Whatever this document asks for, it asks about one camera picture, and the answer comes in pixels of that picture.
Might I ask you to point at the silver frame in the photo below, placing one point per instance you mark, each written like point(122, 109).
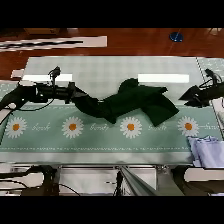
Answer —
point(140, 187)

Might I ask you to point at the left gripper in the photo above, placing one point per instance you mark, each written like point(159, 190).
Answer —
point(71, 92)

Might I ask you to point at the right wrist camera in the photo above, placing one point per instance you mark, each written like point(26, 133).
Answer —
point(210, 76)

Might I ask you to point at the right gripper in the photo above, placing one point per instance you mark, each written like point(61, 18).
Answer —
point(205, 94)

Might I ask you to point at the dark green shirt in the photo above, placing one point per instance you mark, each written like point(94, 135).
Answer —
point(133, 100)

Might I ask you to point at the light blue garment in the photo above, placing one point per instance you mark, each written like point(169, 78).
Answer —
point(208, 151)

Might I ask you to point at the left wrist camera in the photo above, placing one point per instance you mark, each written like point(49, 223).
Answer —
point(55, 72)

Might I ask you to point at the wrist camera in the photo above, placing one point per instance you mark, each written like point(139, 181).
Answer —
point(210, 76)
point(55, 72)

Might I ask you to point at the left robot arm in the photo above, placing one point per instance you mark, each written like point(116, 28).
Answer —
point(20, 95)

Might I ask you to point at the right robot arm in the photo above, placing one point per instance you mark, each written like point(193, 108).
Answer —
point(218, 92)

